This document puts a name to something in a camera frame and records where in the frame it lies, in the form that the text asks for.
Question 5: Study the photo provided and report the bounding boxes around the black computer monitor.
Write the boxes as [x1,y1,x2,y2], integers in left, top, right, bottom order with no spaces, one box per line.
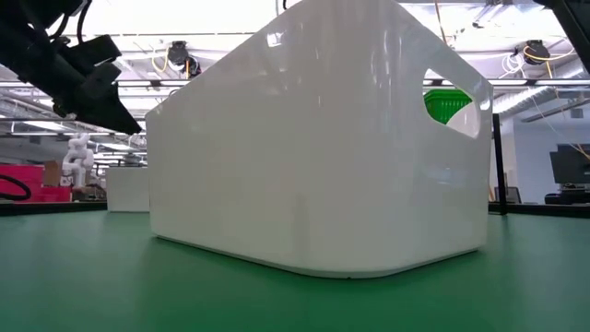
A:
[549,143,590,186]

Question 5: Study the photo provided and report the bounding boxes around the brown cardboard box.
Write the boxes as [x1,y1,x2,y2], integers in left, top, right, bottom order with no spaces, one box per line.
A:
[41,160,63,188]

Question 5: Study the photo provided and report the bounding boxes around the large white plastic bin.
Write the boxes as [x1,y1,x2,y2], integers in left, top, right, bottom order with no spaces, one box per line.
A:
[145,0,494,279]

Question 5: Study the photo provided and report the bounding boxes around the black looped floor cable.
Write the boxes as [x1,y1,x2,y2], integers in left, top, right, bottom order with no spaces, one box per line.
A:
[0,173,33,203]

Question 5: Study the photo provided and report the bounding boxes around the black ceiling cable reel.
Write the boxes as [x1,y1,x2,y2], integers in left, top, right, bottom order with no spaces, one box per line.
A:
[522,39,552,66]
[166,40,203,80]

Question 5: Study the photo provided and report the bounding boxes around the black-framed wooden shelf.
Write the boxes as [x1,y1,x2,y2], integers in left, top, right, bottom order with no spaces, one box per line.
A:
[491,113,509,217]

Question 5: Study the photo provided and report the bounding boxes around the long ceiling light bar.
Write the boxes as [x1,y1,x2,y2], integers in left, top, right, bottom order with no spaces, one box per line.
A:
[114,77,590,89]

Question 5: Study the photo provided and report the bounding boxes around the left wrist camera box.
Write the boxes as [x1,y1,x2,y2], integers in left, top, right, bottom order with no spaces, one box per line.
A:
[68,33,124,70]

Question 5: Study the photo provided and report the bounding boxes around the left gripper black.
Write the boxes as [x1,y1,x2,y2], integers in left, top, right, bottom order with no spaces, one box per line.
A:
[0,27,144,136]

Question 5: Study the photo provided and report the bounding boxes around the black table edge rail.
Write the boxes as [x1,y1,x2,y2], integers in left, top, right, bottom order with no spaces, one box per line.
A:
[0,200,590,219]

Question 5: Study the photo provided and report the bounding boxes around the red storage crates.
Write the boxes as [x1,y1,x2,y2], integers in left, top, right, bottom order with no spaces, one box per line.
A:
[0,164,73,204]

